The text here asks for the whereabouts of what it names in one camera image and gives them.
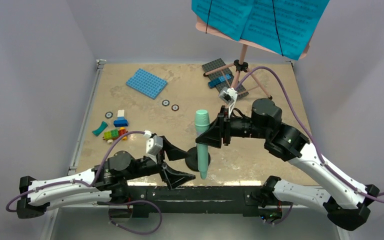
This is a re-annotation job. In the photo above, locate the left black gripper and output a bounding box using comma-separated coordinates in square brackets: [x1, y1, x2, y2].
[124, 136, 195, 189]

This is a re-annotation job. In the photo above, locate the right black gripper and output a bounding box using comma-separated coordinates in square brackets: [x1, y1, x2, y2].
[196, 105, 269, 148]

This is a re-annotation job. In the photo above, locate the mint green toy microphone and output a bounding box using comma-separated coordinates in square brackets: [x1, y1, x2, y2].
[194, 109, 210, 180]

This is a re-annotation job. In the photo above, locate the pink music stand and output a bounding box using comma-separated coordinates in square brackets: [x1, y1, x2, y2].
[195, 15, 312, 115]

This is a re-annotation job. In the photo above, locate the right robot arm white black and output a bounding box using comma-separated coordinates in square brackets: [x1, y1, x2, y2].
[195, 98, 380, 231]

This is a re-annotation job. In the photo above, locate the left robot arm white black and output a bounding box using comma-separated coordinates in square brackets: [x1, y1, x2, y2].
[15, 134, 196, 219]

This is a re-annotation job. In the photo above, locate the blue brick on baseplate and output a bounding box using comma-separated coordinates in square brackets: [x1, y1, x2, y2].
[207, 74, 232, 89]

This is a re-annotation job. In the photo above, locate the grey brick baseplate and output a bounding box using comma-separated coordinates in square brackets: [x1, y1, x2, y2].
[201, 58, 235, 92]

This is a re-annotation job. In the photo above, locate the blue white brick stack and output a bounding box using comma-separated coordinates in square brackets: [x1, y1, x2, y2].
[113, 109, 129, 128]

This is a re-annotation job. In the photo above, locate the teal curved brick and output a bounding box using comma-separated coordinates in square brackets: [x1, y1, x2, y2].
[92, 121, 108, 137]

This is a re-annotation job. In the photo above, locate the blue brick baseplate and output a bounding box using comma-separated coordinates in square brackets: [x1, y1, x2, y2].
[126, 68, 168, 100]

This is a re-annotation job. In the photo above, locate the blue sheet music left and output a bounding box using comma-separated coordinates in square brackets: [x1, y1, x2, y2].
[191, 0, 256, 41]

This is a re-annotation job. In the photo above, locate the blue sheet music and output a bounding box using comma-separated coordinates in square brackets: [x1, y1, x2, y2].
[241, 0, 329, 61]
[191, 0, 256, 41]

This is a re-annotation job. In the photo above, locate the blue sheet music right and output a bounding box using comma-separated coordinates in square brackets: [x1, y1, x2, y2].
[241, 0, 329, 61]

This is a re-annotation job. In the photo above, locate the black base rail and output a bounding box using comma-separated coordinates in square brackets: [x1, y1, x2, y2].
[97, 184, 284, 220]

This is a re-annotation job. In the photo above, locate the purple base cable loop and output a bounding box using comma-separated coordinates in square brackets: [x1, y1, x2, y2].
[108, 199, 163, 234]

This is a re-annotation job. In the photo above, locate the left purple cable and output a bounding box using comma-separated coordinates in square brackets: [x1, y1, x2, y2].
[5, 130, 151, 213]

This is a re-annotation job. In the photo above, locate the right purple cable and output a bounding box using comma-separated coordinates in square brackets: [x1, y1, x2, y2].
[235, 66, 384, 207]

